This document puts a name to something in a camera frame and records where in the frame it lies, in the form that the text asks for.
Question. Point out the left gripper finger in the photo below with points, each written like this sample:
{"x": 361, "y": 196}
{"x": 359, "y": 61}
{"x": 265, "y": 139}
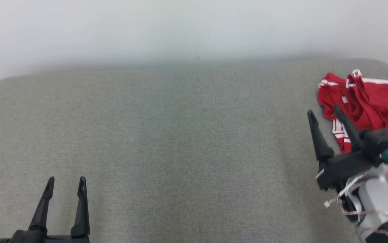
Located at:
{"x": 43, "y": 209}
{"x": 82, "y": 212}

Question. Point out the red shorts with white stripe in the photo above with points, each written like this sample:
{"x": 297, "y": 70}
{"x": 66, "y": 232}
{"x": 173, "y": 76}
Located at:
{"x": 382, "y": 101}

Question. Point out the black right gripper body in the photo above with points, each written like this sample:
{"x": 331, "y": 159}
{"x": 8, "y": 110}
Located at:
{"x": 345, "y": 167}

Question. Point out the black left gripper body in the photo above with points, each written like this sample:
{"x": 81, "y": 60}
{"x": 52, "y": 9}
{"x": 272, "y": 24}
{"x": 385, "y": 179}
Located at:
{"x": 45, "y": 239}

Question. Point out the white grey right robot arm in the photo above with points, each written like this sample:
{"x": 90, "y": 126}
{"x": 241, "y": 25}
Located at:
{"x": 379, "y": 199}

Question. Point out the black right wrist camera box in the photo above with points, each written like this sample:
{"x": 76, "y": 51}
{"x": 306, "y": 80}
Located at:
{"x": 379, "y": 141}

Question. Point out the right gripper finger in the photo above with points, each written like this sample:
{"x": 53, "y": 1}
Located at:
{"x": 350, "y": 130}
{"x": 320, "y": 141}

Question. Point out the grey fabric sofa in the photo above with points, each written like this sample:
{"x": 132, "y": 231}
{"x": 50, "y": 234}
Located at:
{"x": 180, "y": 152}

